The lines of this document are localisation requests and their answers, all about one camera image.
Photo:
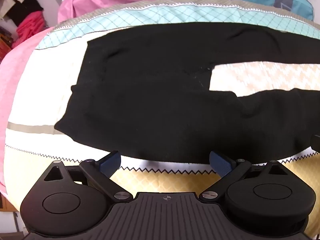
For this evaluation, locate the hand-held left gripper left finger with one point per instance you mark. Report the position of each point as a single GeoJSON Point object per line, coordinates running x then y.
{"type": "Point", "coordinates": [111, 162]}

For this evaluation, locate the black clothes pile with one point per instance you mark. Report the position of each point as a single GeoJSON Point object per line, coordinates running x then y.
{"type": "Point", "coordinates": [23, 5]}

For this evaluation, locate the black pants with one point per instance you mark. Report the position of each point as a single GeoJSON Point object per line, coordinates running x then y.
{"type": "Point", "coordinates": [150, 100]}

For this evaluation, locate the orange wooden cabinet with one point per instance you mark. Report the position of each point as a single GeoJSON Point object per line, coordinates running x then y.
{"type": "Point", "coordinates": [4, 45]}

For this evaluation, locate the pink bed sheet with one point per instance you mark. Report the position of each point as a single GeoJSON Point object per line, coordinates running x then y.
{"type": "Point", "coordinates": [12, 85]}

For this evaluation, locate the patterned teal and beige quilt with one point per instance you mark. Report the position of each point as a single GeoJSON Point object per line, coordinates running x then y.
{"type": "Point", "coordinates": [50, 85]}

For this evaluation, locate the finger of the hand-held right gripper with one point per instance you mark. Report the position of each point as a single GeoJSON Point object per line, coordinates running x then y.
{"type": "Point", "coordinates": [316, 143]}

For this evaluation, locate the red clothes pile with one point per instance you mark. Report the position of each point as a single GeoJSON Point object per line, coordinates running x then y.
{"type": "Point", "coordinates": [28, 25]}

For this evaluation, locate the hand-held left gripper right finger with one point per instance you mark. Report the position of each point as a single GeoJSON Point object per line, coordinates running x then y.
{"type": "Point", "coordinates": [220, 162]}

